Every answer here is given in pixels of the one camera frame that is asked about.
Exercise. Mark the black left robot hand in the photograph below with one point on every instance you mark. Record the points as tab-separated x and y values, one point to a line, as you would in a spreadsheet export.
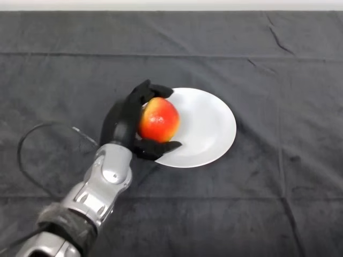
124	120

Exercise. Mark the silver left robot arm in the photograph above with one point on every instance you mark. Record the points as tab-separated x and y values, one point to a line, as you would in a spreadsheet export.
88	198

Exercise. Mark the black cloth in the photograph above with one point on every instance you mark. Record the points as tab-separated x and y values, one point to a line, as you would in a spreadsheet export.
241	208

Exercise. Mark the white round plate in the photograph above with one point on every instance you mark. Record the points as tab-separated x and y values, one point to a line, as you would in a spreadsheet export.
206	128

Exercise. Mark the red yellow apple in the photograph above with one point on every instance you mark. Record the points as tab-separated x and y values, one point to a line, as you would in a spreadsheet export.
159	120

